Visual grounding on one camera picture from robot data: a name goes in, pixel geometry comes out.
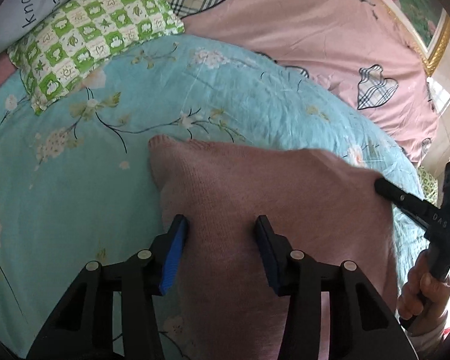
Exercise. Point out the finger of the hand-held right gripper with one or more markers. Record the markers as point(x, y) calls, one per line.
point(397, 197)

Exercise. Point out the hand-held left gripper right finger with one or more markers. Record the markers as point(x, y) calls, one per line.
point(268, 258)

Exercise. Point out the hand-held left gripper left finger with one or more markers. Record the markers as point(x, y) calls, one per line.
point(174, 255)

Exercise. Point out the pink knitted sweater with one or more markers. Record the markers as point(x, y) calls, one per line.
point(247, 180)

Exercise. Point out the person's right hand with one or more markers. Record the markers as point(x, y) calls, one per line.
point(427, 294)

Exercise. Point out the green checked pillow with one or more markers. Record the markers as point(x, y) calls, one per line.
point(90, 45)
point(429, 185)

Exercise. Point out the teal floral bedsheet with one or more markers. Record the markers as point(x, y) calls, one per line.
point(97, 180)

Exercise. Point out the pink quilt with plaid hearts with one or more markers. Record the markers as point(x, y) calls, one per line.
point(303, 26)

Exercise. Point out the gold framed floral painting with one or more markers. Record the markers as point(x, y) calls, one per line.
point(408, 0)

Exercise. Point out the white pillow black lettering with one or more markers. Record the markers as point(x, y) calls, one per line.
point(30, 3)

